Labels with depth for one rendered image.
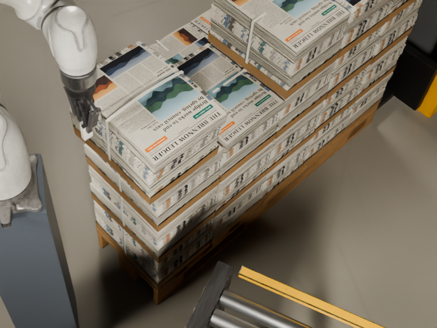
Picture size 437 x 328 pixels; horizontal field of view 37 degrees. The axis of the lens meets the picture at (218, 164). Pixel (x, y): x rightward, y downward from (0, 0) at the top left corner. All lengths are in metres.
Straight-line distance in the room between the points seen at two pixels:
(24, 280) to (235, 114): 0.85
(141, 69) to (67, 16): 0.50
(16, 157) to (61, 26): 0.34
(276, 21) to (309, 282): 1.17
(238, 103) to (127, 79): 0.45
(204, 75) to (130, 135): 0.56
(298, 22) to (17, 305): 1.29
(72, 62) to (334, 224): 1.74
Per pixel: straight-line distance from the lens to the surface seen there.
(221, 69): 2.31
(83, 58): 1.55
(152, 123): 1.83
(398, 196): 3.16
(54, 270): 2.06
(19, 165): 1.66
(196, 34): 2.76
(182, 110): 1.87
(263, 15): 2.18
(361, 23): 2.41
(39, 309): 2.30
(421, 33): 3.47
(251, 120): 2.17
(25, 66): 3.50
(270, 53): 2.17
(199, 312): 1.84
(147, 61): 1.99
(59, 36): 1.52
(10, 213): 1.75
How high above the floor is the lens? 2.50
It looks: 55 degrees down
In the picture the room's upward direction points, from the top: 8 degrees clockwise
